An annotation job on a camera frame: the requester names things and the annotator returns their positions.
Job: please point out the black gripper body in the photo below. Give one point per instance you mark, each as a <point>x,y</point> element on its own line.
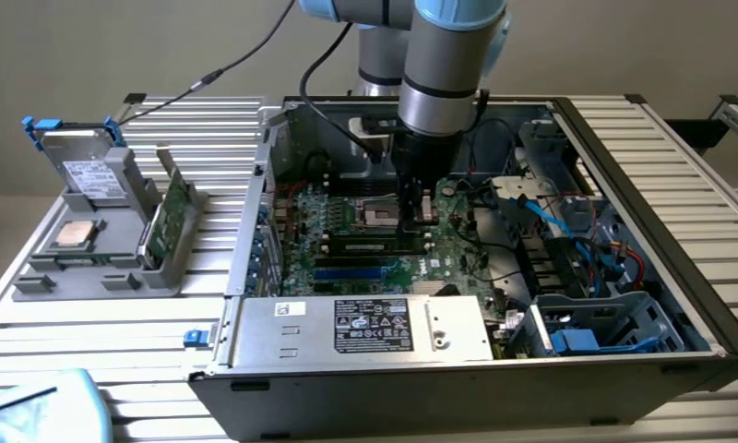
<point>422,154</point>

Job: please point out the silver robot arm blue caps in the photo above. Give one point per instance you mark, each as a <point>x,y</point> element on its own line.
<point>432,69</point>

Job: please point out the installed green RAM stick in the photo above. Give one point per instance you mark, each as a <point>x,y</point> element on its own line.
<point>369,243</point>

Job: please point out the CPU socket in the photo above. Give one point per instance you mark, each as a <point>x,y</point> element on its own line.
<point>378,214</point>

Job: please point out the green motherboard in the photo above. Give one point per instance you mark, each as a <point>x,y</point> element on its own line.
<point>460,258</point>

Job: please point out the blue expansion slot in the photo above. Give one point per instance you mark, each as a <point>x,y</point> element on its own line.
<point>347,273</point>

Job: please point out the silver chipset heat sink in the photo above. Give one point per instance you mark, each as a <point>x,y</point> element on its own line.
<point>432,288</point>

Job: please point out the grey metal drive cage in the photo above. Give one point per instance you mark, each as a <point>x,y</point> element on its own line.
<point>547,152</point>

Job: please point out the silver power supply with label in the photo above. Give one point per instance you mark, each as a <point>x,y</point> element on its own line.
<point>369,330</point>

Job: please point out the green graphics card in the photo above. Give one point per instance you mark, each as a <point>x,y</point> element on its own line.
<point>170,217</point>

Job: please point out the grey metal disk bay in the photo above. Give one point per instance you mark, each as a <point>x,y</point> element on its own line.
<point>627,314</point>

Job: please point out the blue disk tray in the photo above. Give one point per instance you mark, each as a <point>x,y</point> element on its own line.
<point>590,343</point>

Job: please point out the open grey PC case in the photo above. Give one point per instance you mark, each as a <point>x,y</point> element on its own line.
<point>467,397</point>

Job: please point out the blue case latch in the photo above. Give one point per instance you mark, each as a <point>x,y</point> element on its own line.
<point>197,337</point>

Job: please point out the grey parts rack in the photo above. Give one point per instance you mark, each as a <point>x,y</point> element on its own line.
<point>115,231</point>

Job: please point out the silver hard disk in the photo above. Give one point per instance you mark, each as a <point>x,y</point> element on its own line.
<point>82,166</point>

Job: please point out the CPU chip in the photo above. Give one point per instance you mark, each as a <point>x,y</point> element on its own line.
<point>77,233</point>

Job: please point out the blue disk caddy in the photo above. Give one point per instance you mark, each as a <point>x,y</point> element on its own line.
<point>43,123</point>

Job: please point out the light blue plastic object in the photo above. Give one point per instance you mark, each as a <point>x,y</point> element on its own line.
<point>35,410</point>

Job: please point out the white black wrist camera box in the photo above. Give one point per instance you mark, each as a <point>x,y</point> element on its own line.
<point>371,128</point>

